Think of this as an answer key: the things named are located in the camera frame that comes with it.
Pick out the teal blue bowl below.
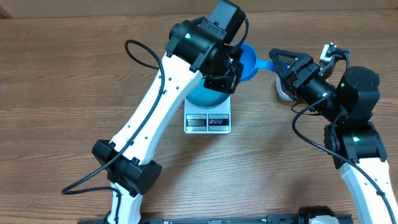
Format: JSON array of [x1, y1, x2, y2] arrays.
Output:
[[186, 79, 229, 108]]

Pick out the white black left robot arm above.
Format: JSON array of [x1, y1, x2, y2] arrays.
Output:
[[92, 1, 248, 223]]

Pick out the white digital kitchen scale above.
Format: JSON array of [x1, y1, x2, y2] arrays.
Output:
[[184, 97, 231, 134]]

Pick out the clear plastic container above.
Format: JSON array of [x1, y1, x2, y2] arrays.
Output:
[[275, 75, 294, 103]]

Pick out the blue plastic measuring scoop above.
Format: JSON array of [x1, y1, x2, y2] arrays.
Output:
[[240, 42, 277, 82]]

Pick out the red adzuki beans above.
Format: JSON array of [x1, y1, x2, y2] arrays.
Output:
[[280, 80, 288, 95]]

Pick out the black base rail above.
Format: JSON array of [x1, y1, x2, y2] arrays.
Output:
[[77, 205, 354, 224]]

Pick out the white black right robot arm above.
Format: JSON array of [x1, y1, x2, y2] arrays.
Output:
[[269, 44, 397, 223]]

